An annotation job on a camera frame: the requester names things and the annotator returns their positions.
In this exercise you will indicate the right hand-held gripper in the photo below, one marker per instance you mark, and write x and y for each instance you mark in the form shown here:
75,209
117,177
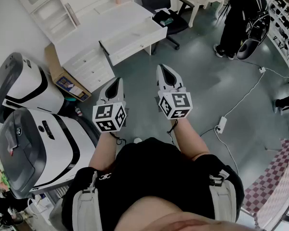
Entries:
175,105

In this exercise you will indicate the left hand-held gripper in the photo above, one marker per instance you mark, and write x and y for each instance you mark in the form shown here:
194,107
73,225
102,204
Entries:
108,115

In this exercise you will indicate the white desk drawer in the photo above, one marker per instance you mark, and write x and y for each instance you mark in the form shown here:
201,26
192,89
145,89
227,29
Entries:
125,43

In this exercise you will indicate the person's right forearm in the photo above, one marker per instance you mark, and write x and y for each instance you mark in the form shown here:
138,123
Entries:
190,141

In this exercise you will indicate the person's left forearm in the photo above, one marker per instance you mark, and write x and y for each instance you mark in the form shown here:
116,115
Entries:
102,153

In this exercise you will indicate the small white knobbed drawer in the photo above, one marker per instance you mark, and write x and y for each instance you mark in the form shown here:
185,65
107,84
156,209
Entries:
92,70
100,80
84,58

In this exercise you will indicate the small red white bottle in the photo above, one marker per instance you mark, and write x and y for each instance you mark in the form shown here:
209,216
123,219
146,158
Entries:
78,111

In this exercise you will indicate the teal plastic object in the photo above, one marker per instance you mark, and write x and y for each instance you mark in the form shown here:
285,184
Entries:
70,99

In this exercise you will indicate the brown cardboard box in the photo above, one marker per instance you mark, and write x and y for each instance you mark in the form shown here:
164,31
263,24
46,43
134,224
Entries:
60,78

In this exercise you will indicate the person's white shoe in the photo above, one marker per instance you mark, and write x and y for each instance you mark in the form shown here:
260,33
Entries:
137,140

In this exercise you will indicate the green packet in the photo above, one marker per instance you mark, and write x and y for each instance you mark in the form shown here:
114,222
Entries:
167,21

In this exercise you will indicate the white desk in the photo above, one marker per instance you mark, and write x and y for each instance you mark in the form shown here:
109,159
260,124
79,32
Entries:
106,20

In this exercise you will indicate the pinkish thin book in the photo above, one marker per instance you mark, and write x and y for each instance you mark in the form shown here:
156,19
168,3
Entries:
72,14

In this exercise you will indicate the white grey floor machine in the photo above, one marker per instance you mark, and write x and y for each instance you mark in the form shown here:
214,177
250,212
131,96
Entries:
48,153
21,85

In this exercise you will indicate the person's black t-shirt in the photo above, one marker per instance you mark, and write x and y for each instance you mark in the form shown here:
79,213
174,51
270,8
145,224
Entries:
154,172

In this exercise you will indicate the black and white backpack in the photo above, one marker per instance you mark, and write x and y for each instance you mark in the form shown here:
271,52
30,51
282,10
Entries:
254,37

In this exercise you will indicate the white desk hutch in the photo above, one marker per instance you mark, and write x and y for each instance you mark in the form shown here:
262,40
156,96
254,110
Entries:
50,11

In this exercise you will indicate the ribbed metal grate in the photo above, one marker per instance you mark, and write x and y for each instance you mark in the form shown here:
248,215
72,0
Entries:
59,192

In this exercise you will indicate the white shelf rack of items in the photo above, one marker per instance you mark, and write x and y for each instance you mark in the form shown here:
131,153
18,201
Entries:
285,20

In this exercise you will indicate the person's neck and chin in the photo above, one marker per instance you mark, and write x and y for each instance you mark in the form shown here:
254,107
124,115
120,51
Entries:
183,218

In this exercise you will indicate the red white checkered cloth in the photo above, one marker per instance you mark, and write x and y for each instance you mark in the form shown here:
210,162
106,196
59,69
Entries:
272,177

